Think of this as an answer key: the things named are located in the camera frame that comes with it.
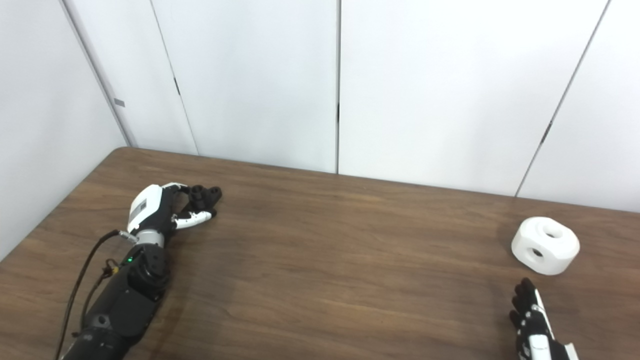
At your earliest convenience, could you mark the white and black right hand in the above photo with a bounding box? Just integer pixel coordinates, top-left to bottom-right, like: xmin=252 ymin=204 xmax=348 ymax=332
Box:
xmin=509 ymin=278 xmax=581 ymax=360

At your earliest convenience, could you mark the black flanged holder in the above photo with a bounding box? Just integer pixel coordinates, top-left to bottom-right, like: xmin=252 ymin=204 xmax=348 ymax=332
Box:
xmin=186 ymin=185 xmax=223 ymax=214

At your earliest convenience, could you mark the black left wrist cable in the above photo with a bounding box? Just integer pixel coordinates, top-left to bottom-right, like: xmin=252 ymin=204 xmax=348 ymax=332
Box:
xmin=54 ymin=229 xmax=138 ymax=360

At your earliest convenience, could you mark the white and black left hand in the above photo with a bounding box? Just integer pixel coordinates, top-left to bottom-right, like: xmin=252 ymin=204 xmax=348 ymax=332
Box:
xmin=126 ymin=182 xmax=218 ymax=248

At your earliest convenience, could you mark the round white piece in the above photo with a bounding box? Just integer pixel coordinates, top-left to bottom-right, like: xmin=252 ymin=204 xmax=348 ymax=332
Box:
xmin=511 ymin=216 xmax=581 ymax=276

